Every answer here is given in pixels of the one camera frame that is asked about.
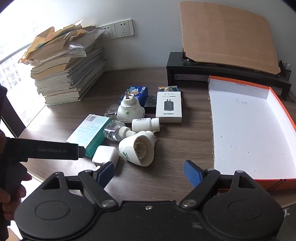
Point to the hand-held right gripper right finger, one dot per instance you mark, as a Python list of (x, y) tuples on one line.
[(193, 174)]

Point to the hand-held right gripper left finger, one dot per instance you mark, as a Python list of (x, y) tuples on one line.
[(105, 173)]

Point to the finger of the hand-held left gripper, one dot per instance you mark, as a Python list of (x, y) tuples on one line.
[(81, 151)]

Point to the white power adapter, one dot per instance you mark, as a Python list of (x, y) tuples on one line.
[(105, 156)]

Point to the teal cardboard box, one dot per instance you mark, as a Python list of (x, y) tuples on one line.
[(89, 133)]

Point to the white mosquito repellent heater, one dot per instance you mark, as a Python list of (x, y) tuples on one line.
[(133, 148), (129, 111)]

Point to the white pill bottle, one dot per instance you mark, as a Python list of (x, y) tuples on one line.
[(144, 124)]

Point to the orange and white cardboard box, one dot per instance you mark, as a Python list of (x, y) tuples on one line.
[(245, 134)]

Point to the white charger box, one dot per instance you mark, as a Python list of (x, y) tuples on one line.
[(168, 109)]

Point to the black plug charger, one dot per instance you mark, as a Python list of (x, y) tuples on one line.
[(150, 104)]

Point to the blue cartoon card box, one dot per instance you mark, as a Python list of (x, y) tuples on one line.
[(138, 92)]

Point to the red tiger playing card box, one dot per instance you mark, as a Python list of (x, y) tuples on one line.
[(167, 88)]

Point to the person's left hand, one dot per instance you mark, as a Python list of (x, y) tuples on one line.
[(24, 188)]

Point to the stack of books and papers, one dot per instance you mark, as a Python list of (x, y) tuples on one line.
[(62, 67)]

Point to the black monitor riser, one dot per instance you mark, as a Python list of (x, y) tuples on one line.
[(182, 69)]

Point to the black mesh pen holder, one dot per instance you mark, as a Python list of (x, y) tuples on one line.
[(285, 71)]

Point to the wooden reading board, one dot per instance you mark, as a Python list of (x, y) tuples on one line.
[(226, 34)]

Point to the white wall socket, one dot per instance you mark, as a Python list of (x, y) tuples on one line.
[(124, 28), (107, 30)]

